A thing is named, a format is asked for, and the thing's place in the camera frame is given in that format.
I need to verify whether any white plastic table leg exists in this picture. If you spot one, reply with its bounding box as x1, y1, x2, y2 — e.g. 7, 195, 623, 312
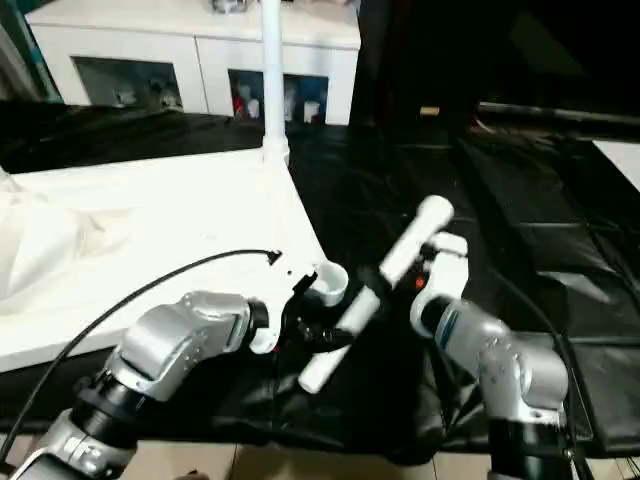
260, 0, 292, 166
297, 197, 457, 394

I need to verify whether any white plastic table top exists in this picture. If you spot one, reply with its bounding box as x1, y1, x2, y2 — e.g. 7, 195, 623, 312
0, 150, 349, 373

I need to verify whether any black work mat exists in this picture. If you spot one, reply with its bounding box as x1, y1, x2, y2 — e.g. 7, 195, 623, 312
0, 95, 640, 466

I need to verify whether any white glass-door cabinet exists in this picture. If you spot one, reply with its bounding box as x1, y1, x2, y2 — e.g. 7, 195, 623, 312
25, 0, 361, 126

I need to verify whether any teal curtain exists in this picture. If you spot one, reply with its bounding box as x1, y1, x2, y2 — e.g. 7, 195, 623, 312
0, 0, 56, 101

